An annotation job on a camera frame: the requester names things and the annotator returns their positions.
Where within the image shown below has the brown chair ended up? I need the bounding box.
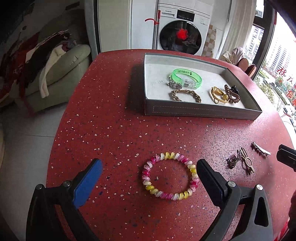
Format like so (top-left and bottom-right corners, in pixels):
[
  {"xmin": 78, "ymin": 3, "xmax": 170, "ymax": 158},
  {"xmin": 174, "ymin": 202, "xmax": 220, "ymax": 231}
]
[
  {"xmin": 236, "ymin": 58, "xmax": 249, "ymax": 72},
  {"xmin": 245, "ymin": 64, "xmax": 257, "ymax": 78}
]

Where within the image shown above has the brown spiral hair tie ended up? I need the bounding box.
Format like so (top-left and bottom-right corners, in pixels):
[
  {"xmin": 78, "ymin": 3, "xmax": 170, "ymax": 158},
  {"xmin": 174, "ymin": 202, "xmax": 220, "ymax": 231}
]
[{"xmin": 224, "ymin": 84, "xmax": 241, "ymax": 104}]

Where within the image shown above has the pink yellow spiral hair tie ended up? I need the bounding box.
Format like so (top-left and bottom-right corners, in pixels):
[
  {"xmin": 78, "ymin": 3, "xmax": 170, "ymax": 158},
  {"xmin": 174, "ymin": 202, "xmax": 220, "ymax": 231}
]
[{"xmin": 141, "ymin": 151, "xmax": 200, "ymax": 201}]

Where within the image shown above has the checkered board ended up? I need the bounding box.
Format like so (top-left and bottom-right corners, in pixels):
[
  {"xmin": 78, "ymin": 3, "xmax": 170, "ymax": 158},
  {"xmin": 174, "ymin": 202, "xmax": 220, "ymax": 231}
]
[{"xmin": 202, "ymin": 25, "xmax": 217, "ymax": 58}]

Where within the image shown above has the cream bag on chair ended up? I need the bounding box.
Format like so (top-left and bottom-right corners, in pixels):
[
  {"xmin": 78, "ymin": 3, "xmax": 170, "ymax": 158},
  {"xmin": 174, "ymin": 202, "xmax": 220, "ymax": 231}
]
[{"xmin": 219, "ymin": 47, "xmax": 244, "ymax": 65}]

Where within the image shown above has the clothes pile on sofa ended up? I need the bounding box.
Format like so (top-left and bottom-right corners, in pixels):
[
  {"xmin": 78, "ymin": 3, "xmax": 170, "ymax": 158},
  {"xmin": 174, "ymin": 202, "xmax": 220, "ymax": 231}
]
[{"xmin": 1, "ymin": 31, "xmax": 77, "ymax": 101}]

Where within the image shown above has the dark ornate hair clip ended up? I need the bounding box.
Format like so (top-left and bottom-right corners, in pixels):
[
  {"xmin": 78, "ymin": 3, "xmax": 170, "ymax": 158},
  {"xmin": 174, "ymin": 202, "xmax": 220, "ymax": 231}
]
[{"xmin": 226, "ymin": 150, "xmax": 242, "ymax": 169}]

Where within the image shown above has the green translucent bangle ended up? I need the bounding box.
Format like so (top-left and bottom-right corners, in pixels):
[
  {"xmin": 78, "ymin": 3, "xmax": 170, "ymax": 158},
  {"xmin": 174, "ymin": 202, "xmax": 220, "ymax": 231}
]
[{"xmin": 169, "ymin": 68, "xmax": 202, "ymax": 89}]

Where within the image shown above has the black claw hair clip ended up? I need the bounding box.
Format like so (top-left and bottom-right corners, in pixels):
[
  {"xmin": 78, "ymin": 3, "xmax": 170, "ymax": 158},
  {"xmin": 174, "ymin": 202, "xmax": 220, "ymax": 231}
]
[{"xmin": 231, "ymin": 85, "xmax": 239, "ymax": 95}]

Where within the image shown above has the beige bunny hair clip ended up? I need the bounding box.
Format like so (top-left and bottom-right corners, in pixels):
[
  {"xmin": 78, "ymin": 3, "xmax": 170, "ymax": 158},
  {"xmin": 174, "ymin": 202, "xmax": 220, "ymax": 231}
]
[{"xmin": 240, "ymin": 147, "xmax": 255, "ymax": 175}]

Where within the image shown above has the yellow cord hair tie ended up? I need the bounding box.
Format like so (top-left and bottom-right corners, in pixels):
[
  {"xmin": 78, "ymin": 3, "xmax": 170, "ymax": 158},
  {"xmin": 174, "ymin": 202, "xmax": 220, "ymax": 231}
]
[{"xmin": 210, "ymin": 86, "xmax": 230, "ymax": 105}]

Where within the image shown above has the silver chain bracelet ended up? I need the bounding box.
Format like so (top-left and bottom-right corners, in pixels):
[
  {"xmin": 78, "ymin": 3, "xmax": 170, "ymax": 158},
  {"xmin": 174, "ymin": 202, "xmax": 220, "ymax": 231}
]
[{"xmin": 167, "ymin": 77, "xmax": 183, "ymax": 90}]

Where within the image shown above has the white front-load washing machine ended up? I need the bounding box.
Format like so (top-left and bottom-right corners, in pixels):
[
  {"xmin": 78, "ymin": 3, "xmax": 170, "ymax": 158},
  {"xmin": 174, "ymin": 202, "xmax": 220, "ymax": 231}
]
[{"xmin": 153, "ymin": 0, "xmax": 214, "ymax": 56}]

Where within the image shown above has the grey jewelry tray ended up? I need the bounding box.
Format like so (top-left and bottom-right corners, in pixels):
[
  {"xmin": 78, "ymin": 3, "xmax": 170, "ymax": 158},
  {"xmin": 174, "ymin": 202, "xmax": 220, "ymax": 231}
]
[{"xmin": 144, "ymin": 53, "xmax": 262, "ymax": 120}]

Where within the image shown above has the red handled mop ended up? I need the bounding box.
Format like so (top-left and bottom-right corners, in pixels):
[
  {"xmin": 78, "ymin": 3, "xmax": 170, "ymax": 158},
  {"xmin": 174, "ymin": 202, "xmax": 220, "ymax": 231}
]
[{"xmin": 144, "ymin": 9, "xmax": 161, "ymax": 49}]

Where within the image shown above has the silver toothed hair clip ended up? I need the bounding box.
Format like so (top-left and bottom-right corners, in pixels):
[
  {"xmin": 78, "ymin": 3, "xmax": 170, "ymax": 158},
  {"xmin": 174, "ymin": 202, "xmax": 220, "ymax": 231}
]
[{"xmin": 251, "ymin": 142, "xmax": 271, "ymax": 158}]

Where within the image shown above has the brown braided bracelet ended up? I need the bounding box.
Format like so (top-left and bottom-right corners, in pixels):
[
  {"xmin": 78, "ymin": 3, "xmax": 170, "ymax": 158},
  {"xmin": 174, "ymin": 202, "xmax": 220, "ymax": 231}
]
[{"xmin": 171, "ymin": 89, "xmax": 202, "ymax": 103}]

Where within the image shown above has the green sofa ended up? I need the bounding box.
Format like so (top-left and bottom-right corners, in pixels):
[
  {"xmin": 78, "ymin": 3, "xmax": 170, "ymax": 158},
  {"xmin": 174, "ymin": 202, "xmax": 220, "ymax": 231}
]
[{"xmin": 9, "ymin": 9, "xmax": 92, "ymax": 114}]

